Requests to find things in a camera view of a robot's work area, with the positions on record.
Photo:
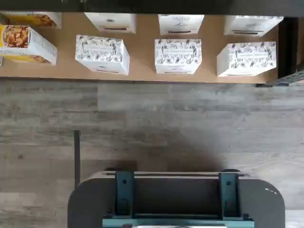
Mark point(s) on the brown lower shelf board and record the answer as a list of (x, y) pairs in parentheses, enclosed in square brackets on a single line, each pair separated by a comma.
[(142, 57)]

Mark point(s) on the white floral print box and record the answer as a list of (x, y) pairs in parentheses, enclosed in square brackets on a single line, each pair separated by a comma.
[(181, 23), (111, 21), (102, 54), (247, 59), (251, 25), (178, 55)]

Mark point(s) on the yellow cereal box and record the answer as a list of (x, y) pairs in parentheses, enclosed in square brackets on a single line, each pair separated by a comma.
[(26, 45), (35, 20)]

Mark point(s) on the thin black floor strip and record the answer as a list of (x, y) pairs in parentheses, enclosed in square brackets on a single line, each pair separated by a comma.
[(77, 159)]

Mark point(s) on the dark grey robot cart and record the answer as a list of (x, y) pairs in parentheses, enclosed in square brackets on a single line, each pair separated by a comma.
[(90, 202)]

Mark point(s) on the teal metal mount frame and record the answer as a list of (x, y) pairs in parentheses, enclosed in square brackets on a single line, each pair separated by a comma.
[(124, 192)]

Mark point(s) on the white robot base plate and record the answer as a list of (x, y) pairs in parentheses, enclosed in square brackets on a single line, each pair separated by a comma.
[(173, 226)]

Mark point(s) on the perforated black shelf frame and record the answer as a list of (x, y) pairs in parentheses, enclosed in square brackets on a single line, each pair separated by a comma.
[(285, 80)]

